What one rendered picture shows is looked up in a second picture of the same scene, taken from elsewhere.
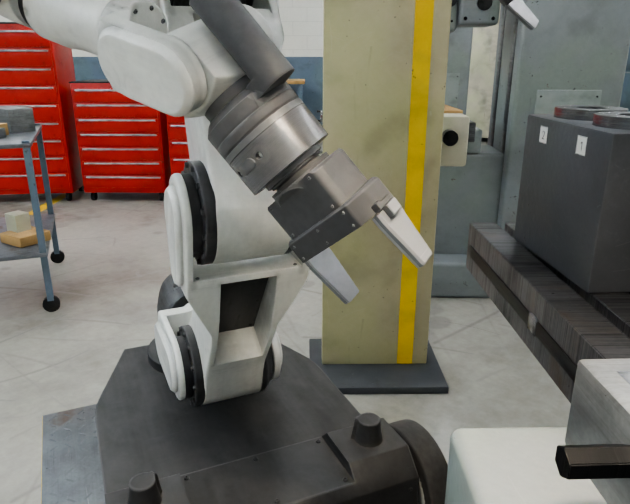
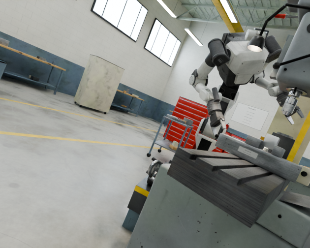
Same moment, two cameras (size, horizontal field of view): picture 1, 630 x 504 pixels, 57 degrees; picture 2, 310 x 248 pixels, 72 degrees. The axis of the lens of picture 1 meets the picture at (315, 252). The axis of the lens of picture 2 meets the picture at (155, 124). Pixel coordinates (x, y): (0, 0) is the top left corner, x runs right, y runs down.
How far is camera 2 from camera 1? 100 cm
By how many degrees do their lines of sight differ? 38
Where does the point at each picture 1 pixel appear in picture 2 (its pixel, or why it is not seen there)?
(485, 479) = not seen: hidden behind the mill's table
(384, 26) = (289, 130)
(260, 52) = (216, 96)
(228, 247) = (205, 130)
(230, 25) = (214, 92)
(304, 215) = (212, 118)
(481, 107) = not seen: outside the picture
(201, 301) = (197, 139)
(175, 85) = (204, 96)
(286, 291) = (212, 146)
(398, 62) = not seen: hidden behind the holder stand
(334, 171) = (218, 113)
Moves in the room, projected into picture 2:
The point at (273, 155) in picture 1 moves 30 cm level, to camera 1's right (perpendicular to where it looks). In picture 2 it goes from (211, 108) to (259, 125)
